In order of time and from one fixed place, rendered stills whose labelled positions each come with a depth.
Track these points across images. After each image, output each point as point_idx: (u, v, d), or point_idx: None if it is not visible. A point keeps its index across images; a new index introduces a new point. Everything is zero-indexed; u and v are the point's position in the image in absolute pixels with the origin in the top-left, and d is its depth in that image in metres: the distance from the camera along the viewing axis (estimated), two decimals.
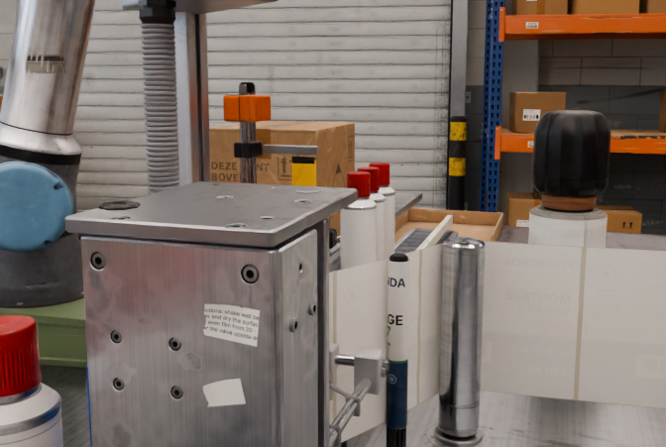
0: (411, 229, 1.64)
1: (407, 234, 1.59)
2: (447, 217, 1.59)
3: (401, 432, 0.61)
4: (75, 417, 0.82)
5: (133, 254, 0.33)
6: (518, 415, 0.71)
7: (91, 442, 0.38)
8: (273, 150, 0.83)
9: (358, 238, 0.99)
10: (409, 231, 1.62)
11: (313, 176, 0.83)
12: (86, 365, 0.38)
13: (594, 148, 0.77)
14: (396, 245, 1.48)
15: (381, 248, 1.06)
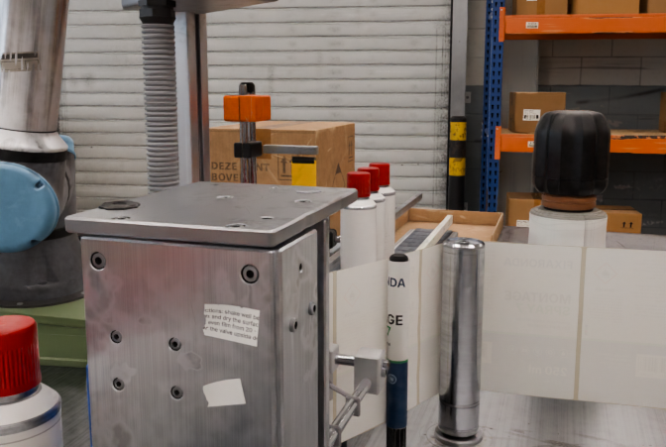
0: (411, 229, 1.64)
1: (407, 234, 1.59)
2: (447, 217, 1.59)
3: (401, 432, 0.61)
4: (75, 417, 0.82)
5: (133, 254, 0.33)
6: (518, 415, 0.71)
7: (91, 442, 0.38)
8: (273, 150, 0.83)
9: (358, 238, 0.99)
10: (409, 231, 1.62)
11: (313, 176, 0.83)
12: (86, 365, 0.38)
13: (594, 148, 0.77)
14: (396, 245, 1.48)
15: (381, 248, 1.06)
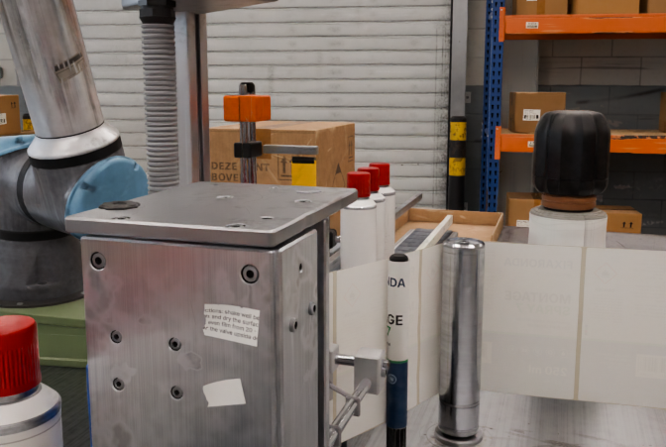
0: (411, 229, 1.64)
1: (407, 234, 1.59)
2: (447, 217, 1.59)
3: (401, 432, 0.61)
4: (75, 417, 0.82)
5: (133, 254, 0.33)
6: (518, 415, 0.71)
7: (91, 442, 0.38)
8: (273, 150, 0.83)
9: (358, 238, 0.99)
10: (409, 231, 1.62)
11: (313, 176, 0.83)
12: (86, 365, 0.38)
13: (594, 148, 0.77)
14: (396, 245, 1.48)
15: (381, 248, 1.06)
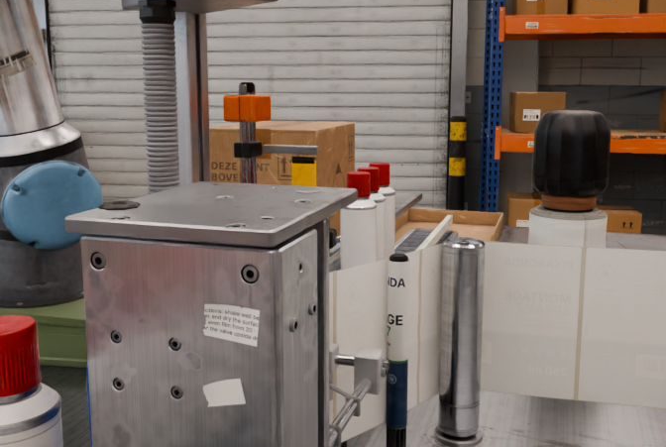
0: (411, 229, 1.64)
1: (407, 234, 1.59)
2: (447, 217, 1.59)
3: (401, 432, 0.61)
4: (75, 417, 0.82)
5: (133, 254, 0.33)
6: (518, 415, 0.71)
7: (91, 442, 0.38)
8: (273, 150, 0.83)
9: (358, 238, 0.99)
10: (409, 231, 1.62)
11: (313, 176, 0.83)
12: (86, 365, 0.38)
13: (594, 148, 0.77)
14: (396, 245, 1.48)
15: (381, 248, 1.06)
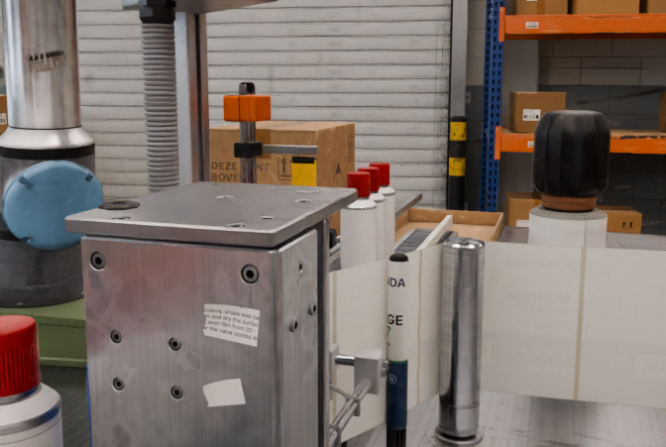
0: (411, 229, 1.64)
1: (407, 234, 1.59)
2: (447, 217, 1.59)
3: (401, 432, 0.61)
4: (75, 417, 0.82)
5: (133, 254, 0.33)
6: (518, 415, 0.71)
7: (91, 442, 0.38)
8: (273, 150, 0.83)
9: (358, 238, 0.99)
10: (409, 231, 1.62)
11: (313, 176, 0.83)
12: (86, 365, 0.38)
13: (594, 148, 0.77)
14: (396, 245, 1.48)
15: (381, 248, 1.06)
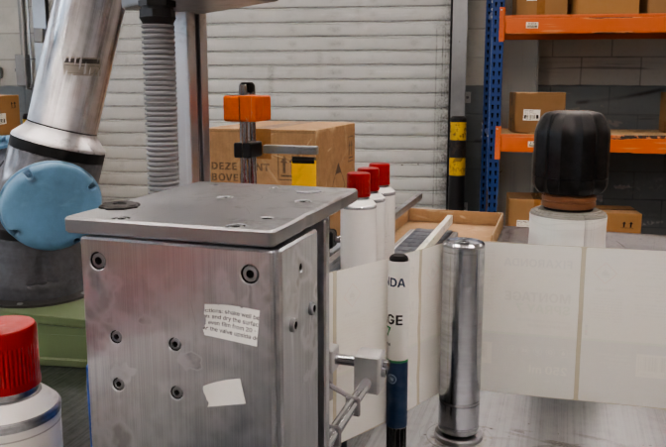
0: (411, 229, 1.64)
1: (407, 234, 1.59)
2: (447, 217, 1.59)
3: (401, 432, 0.61)
4: (75, 417, 0.82)
5: (133, 254, 0.33)
6: (518, 415, 0.71)
7: (91, 442, 0.38)
8: (273, 150, 0.83)
9: (358, 238, 0.99)
10: (409, 231, 1.62)
11: (313, 176, 0.83)
12: (86, 365, 0.38)
13: (594, 148, 0.77)
14: (396, 245, 1.48)
15: (381, 248, 1.06)
